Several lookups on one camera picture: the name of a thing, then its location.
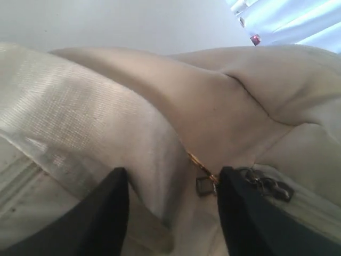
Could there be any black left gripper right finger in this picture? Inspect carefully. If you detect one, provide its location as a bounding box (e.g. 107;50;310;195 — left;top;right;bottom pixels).
217;166;340;255

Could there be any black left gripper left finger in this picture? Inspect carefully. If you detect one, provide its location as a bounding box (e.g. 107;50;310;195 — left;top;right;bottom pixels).
1;167;129;255

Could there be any red light device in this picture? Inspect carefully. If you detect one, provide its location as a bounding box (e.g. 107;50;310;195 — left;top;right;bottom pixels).
250;34;262;46

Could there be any cream fabric duffel bag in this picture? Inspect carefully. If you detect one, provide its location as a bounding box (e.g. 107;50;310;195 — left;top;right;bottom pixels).
1;43;340;255

